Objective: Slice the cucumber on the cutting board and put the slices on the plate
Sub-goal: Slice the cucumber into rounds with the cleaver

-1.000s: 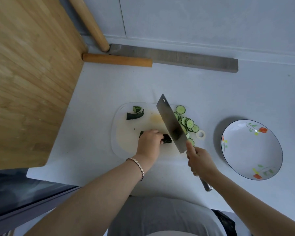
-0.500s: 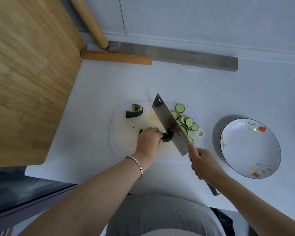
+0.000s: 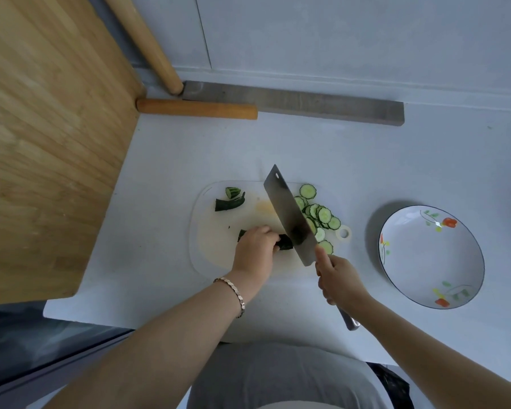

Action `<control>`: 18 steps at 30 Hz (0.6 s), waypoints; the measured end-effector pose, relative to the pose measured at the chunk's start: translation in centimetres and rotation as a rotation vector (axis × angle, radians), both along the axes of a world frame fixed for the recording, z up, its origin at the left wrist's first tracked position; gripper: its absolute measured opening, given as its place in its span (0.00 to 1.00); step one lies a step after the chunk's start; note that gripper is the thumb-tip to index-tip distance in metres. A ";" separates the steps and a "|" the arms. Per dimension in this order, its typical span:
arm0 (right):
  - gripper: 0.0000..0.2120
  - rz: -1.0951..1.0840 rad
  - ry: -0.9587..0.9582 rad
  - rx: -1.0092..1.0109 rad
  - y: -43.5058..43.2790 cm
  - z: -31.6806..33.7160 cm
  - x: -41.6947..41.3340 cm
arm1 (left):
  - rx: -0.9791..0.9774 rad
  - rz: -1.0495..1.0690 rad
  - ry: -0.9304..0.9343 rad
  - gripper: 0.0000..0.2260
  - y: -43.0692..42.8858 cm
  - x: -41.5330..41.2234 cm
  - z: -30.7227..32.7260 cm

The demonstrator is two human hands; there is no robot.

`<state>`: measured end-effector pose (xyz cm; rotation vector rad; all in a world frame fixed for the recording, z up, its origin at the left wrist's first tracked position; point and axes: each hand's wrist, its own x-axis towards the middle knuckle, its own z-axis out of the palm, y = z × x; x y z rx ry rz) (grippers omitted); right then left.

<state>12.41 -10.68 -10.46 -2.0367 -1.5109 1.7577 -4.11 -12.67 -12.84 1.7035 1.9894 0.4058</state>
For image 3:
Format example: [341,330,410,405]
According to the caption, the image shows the person's right hand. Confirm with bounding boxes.
[314,244,376,314]

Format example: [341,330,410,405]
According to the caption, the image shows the person's left hand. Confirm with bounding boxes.
[231,225,282,297]

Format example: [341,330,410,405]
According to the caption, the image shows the dark green cucumber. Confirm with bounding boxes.
[237,228,295,252]

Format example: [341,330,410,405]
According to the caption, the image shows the translucent plastic cutting board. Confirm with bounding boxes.
[189,180,352,279]

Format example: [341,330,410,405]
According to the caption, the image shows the cucumber stem tip piece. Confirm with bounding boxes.
[214,192,246,212]

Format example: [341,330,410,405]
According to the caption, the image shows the steel cleaver knife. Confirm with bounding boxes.
[263,164,362,332]

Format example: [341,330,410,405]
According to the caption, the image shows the pile of cucumber slices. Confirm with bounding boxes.
[294,183,342,256]

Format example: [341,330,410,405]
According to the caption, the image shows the white floral plate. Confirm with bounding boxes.
[378,204,486,310]

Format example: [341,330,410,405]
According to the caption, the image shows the person's right forearm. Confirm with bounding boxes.
[355,298,511,409]

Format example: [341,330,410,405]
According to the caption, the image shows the person's left forearm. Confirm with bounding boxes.
[47,276,258,409]

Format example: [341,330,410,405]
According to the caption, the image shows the short wooden rolling pin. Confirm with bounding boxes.
[136,98,259,121]

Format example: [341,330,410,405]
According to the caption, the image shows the grey shirt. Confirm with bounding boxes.
[187,341,392,409]

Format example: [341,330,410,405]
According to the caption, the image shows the black trash bag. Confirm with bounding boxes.
[366,361,412,409]

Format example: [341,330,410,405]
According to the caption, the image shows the long grey sharpening stone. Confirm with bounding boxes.
[181,80,405,127]

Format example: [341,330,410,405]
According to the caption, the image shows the large wooden cutting board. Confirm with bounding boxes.
[0,0,146,306]

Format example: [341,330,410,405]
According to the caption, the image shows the thick light wooden rolling pin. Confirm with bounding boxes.
[102,0,185,97]

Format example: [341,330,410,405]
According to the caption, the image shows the dark glass panel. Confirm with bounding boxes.
[0,301,135,409]

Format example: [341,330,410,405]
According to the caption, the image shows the grey pipe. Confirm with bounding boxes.
[85,0,154,97]

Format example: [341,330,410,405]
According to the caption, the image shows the silver bracelet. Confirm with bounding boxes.
[212,277,246,319]

